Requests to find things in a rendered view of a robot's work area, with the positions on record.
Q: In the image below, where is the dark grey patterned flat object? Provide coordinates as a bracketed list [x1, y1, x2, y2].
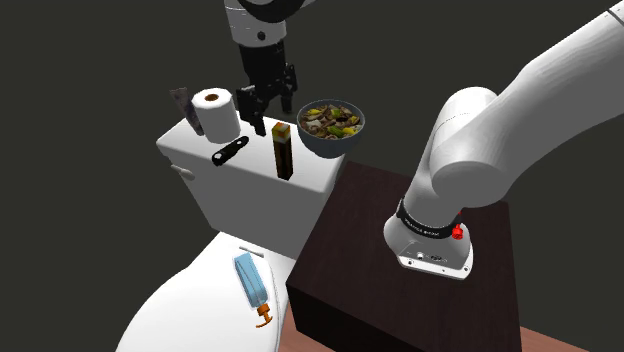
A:
[168, 87, 206, 137]

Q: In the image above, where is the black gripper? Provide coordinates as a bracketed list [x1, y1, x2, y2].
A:
[235, 39, 300, 138]

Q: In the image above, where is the grey bowl of food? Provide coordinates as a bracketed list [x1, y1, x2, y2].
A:
[296, 98, 367, 160]

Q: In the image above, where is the dark brown robot stand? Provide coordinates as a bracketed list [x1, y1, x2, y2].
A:
[285, 160, 523, 352]

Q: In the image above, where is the brown block with orange top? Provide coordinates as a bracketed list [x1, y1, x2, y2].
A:
[270, 121, 295, 182]

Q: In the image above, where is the blue pump bottle orange nozzle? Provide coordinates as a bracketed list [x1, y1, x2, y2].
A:
[233, 251, 275, 329]

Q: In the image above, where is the black handheld device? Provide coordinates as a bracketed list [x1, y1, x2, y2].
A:
[211, 135, 250, 167]

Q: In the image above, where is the white toilet paper roll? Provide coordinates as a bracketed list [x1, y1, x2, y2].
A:
[190, 87, 243, 145]

